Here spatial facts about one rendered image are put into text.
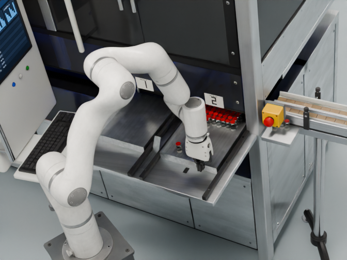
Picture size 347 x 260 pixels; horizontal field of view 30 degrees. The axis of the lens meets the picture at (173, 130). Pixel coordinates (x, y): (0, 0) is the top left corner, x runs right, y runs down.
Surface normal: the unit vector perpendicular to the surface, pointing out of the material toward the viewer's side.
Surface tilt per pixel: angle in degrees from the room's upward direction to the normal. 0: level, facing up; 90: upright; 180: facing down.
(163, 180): 0
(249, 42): 90
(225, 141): 0
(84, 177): 70
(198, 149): 89
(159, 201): 90
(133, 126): 0
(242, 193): 90
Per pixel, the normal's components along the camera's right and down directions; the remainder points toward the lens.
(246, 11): -0.48, 0.63
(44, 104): 0.93, 0.13
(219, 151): -0.15, -0.74
